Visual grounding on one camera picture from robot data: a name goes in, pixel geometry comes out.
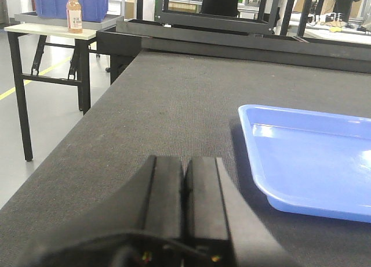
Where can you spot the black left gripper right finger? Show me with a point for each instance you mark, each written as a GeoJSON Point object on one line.
{"type": "Point", "coordinates": [220, 223]}

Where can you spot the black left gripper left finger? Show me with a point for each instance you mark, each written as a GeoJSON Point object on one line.
{"type": "Point", "coordinates": [138, 225]}

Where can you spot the blue plastic tray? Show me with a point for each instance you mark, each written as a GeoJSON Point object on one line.
{"type": "Point", "coordinates": [309, 162]}

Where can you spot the grey tray on side table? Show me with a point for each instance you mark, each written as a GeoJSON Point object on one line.
{"type": "Point", "coordinates": [32, 17]}

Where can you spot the orange drink bottle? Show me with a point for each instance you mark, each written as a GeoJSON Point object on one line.
{"type": "Point", "coordinates": [74, 16]}

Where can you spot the person in black clothes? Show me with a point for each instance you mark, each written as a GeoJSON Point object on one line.
{"type": "Point", "coordinates": [220, 7]}

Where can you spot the blue crate on side table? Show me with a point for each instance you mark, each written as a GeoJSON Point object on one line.
{"type": "Point", "coordinates": [92, 10]}

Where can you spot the black metal frame rack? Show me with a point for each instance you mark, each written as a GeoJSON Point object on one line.
{"type": "Point", "coordinates": [228, 37]}

